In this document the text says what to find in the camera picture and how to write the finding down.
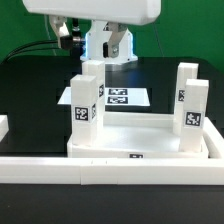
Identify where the white right fence bar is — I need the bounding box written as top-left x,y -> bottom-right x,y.
203,117 -> 224,160

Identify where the fiducial marker sheet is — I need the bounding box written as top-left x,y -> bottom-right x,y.
57,87 -> 151,108

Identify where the white desk top tray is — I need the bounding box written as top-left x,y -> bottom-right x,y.
67,112 -> 209,159

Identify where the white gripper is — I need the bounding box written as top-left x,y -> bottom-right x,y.
22,0 -> 162,58

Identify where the black cable connector post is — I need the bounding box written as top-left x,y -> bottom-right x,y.
70,18 -> 83,60

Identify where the white fence bar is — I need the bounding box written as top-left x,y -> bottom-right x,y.
0,115 -> 9,142
203,117 -> 224,160
0,157 -> 224,185

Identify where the white front fence bar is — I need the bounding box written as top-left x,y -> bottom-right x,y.
0,157 -> 224,185

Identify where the white left fence bar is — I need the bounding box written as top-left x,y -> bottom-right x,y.
0,115 -> 9,142

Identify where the black cable bundle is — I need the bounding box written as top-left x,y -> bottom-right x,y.
2,39 -> 84,64

